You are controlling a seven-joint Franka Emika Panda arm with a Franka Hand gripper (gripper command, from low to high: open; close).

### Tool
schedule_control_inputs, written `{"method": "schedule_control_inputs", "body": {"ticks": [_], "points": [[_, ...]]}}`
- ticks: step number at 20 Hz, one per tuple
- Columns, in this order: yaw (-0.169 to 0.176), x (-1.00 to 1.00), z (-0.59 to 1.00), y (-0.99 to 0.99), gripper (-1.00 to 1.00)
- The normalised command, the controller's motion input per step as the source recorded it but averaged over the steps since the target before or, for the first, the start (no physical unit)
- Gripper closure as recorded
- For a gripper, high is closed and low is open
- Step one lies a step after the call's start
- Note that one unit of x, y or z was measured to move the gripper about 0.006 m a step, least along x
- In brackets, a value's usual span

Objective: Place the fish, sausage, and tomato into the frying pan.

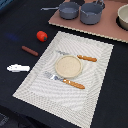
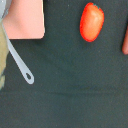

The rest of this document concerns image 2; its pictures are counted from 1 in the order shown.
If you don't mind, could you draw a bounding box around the red tomato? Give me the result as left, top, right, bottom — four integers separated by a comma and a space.
80, 3, 104, 42

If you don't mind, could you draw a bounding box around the brown sausage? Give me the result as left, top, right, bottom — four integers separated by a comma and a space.
122, 26, 128, 55

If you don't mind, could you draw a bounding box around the grey frying pan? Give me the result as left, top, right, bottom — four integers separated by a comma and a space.
0, 0, 34, 84

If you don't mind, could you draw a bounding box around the pink brown board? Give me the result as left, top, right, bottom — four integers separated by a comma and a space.
3, 0, 45, 39

